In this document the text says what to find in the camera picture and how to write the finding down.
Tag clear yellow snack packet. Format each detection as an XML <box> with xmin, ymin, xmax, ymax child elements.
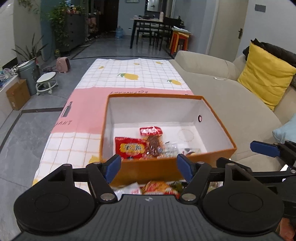
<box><xmin>159</xmin><ymin>142</ymin><xmax>201</xmax><ymax>158</ymax></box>

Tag red chip packet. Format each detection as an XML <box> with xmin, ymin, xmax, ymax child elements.
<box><xmin>115</xmin><ymin>137</ymin><xmax>147</xmax><ymax>159</ymax></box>

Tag white spicy strips packet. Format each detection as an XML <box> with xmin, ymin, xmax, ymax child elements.
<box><xmin>114</xmin><ymin>182</ymin><xmax>142</xmax><ymax>200</ymax></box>

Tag red dried meat snack bag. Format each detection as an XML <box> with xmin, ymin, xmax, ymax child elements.
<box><xmin>139</xmin><ymin>126</ymin><xmax>163</xmax><ymax>158</ymax></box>

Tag orange red snack bag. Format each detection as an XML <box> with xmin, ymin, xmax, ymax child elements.
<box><xmin>142</xmin><ymin>181</ymin><xmax>180</xmax><ymax>198</ymax></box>

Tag light blue cushion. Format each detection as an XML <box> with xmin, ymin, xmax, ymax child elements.
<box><xmin>273</xmin><ymin>119</ymin><xmax>296</xmax><ymax>144</ymax></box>

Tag beige sofa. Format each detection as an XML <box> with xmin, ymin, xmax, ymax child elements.
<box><xmin>170</xmin><ymin>51</ymin><xmax>295</xmax><ymax>171</ymax></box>

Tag lemon checkered tablecloth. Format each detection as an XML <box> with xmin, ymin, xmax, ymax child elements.
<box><xmin>33</xmin><ymin>59</ymin><xmax>193</xmax><ymax>183</ymax></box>

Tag orange cardboard box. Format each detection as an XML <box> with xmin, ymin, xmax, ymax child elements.
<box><xmin>100</xmin><ymin>94</ymin><xmax>237</xmax><ymax>187</ymax></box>

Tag yellow cushion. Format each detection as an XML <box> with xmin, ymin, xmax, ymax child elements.
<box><xmin>238</xmin><ymin>42</ymin><xmax>295</xmax><ymax>110</ymax></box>

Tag white round stool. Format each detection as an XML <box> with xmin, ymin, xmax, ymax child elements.
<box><xmin>36</xmin><ymin>72</ymin><xmax>59</xmax><ymax>95</ymax></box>

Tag pink small heater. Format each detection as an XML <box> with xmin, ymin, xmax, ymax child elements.
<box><xmin>56</xmin><ymin>57</ymin><xmax>71</xmax><ymax>73</ymax></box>

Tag brown cardboard box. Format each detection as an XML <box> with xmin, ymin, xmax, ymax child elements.
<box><xmin>6</xmin><ymin>79</ymin><xmax>31</xmax><ymax>110</ymax></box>

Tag orange stool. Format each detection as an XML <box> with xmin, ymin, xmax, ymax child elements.
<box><xmin>170</xmin><ymin>31</ymin><xmax>190</xmax><ymax>55</ymax></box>

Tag grey trash bin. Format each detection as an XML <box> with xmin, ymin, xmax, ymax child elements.
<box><xmin>17</xmin><ymin>59</ymin><xmax>41</xmax><ymax>95</ymax></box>

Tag blue water jug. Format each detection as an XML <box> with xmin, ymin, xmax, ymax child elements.
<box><xmin>115</xmin><ymin>26</ymin><xmax>123</xmax><ymax>39</ymax></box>

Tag potted green plant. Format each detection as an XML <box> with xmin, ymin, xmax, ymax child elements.
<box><xmin>12</xmin><ymin>34</ymin><xmax>48</xmax><ymax>63</ymax></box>

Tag dark dining table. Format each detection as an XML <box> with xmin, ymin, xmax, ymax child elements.
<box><xmin>129</xmin><ymin>17</ymin><xmax>182</xmax><ymax>49</ymax></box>

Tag dark drawer cabinet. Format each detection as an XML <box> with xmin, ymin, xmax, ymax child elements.
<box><xmin>61</xmin><ymin>14</ymin><xmax>85</xmax><ymax>52</ymax></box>

